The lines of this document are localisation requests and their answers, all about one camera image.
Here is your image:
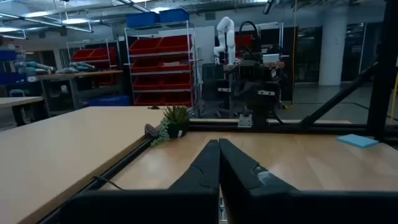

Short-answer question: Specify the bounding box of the white round column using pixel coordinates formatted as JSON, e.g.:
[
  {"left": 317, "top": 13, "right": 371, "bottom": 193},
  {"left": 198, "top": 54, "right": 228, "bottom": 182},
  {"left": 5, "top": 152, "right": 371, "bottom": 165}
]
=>
[{"left": 317, "top": 15, "right": 348, "bottom": 86}]

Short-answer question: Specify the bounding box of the black arched hose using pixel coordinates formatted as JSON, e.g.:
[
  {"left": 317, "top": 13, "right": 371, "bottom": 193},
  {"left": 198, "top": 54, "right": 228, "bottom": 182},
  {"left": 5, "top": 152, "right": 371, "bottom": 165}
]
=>
[{"left": 238, "top": 20, "right": 261, "bottom": 54}]

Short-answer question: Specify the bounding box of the small potted green plant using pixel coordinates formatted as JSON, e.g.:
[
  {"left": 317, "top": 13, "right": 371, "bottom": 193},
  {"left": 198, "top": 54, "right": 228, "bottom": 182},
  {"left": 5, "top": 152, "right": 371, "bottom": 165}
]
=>
[{"left": 150, "top": 105, "right": 191, "bottom": 147}]

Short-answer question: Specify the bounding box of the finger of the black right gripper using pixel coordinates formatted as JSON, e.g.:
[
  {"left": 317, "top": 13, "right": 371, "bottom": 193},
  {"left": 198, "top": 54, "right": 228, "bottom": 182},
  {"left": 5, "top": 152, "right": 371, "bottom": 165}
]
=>
[
  {"left": 244, "top": 88, "right": 259, "bottom": 111},
  {"left": 231, "top": 88, "right": 246, "bottom": 111}
]

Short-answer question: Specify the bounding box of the low rack with red bins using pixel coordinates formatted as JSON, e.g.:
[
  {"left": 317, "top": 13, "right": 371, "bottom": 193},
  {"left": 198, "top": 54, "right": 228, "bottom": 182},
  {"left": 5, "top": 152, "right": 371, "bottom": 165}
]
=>
[{"left": 66, "top": 39, "right": 118, "bottom": 71}]

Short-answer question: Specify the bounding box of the small light wood desk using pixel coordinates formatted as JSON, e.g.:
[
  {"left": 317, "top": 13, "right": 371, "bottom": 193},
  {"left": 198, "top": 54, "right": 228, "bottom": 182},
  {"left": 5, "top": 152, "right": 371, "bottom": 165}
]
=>
[{"left": 0, "top": 96, "right": 44, "bottom": 125}]

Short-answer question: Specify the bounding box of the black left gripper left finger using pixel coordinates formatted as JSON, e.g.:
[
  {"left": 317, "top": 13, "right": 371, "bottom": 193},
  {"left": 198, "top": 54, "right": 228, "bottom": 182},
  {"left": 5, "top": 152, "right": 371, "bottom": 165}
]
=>
[{"left": 58, "top": 139, "right": 221, "bottom": 224}]

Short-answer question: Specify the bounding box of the thin brown lamp cable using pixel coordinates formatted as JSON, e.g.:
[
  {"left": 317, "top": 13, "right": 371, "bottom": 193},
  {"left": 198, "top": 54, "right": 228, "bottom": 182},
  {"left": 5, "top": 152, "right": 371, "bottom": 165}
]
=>
[{"left": 92, "top": 175, "right": 125, "bottom": 190}]

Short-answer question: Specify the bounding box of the blue storage bin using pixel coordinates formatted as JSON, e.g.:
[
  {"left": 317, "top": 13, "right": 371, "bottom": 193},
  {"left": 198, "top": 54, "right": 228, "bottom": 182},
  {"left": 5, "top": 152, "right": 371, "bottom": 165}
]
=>
[
  {"left": 159, "top": 8, "right": 190, "bottom": 24},
  {"left": 126, "top": 11, "right": 160, "bottom": 29}
]

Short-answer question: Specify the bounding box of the small silver mounting bracket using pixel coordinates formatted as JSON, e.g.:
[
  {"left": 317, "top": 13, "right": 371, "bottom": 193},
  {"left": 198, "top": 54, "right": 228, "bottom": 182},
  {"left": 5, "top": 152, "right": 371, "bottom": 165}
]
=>
[{"left": 238, "top": 113, "right": 253, "bottom": 128}]

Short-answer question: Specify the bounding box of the metal rack with red bins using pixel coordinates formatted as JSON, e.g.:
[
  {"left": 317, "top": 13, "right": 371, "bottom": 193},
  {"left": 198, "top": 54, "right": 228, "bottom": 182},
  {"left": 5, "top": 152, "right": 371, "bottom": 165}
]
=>
[{"left": 124, "top": 21, "right": 197, "bottom": 108}]

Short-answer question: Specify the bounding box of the light blue square pad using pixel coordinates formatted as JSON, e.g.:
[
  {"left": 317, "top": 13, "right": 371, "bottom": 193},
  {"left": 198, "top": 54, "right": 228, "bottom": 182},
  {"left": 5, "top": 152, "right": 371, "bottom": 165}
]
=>
[{"left": 337, "top": 134, "right": 379, "bottom": 149}]

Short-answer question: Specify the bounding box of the large light wood desk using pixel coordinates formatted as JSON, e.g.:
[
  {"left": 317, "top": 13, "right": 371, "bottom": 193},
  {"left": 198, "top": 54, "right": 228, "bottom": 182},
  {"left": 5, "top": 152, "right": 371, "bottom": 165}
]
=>
[{"left": 0, "top": 106, "right": 165, "bottom": 224}]

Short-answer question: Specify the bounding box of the teal-grey equipment pile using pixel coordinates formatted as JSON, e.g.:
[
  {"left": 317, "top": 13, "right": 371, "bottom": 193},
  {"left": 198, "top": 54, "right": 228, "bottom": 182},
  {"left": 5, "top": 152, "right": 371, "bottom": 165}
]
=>
[
  {"left": 14, "top": 60, "right": 57, "bottom": 75},
  {"left": 57, "top": 61, "right": 96, "bottom": 74}
]

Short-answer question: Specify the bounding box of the wooden bench top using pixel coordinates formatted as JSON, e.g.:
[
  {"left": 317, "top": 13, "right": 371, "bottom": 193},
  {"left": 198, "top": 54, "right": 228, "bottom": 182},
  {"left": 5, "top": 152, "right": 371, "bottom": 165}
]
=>
[{"left": 223, "top": 61, "right": 285, "bottom": 72}]

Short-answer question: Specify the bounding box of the yellow hanging cable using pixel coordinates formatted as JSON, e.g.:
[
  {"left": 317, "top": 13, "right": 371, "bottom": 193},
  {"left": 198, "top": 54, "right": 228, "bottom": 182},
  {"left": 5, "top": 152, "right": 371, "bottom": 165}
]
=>
[{"left": 290, "top": 0, "right": 298, "bottom": 106}]

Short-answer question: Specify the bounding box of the blue floor bin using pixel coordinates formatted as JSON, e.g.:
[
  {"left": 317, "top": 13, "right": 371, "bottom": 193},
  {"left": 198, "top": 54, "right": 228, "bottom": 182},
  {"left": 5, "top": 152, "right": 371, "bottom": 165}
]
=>
[{"left": 88, "top": 95, "right": 131, "bottom": 107}]

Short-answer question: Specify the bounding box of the wooden workbench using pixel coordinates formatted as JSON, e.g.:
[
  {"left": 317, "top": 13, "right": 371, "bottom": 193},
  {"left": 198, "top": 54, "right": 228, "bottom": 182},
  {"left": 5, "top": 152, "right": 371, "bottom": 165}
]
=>
[{"left": 36, "top": 70, "right": 124, "bottom": 110}]

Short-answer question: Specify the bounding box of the black aluminium table frame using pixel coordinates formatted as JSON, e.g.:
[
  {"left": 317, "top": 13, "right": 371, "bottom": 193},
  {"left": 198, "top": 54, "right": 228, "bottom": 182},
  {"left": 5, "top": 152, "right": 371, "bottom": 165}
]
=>
[{"left": 37, "top": 0, "right": 398, "bottom": 224}]

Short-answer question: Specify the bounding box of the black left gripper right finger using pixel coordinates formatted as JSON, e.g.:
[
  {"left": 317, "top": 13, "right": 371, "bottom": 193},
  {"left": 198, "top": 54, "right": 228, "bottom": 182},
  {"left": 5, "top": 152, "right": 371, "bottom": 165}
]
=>
[{"left": 219, "top": 138, "right": 398, "bottom": 224}]

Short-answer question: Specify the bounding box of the black frame clamp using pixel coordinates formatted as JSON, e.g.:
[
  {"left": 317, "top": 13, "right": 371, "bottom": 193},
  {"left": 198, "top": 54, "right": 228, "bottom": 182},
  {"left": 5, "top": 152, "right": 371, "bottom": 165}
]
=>
[{"left": 144, "top": 123, "right": 159, "bottom": 139}]

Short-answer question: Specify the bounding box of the white rectangular box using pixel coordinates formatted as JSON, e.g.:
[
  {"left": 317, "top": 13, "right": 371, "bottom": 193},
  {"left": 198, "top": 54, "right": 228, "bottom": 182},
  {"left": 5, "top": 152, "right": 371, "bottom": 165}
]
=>
[{"left": 262, "top": 54, "right": 280, "bottom": 64}]

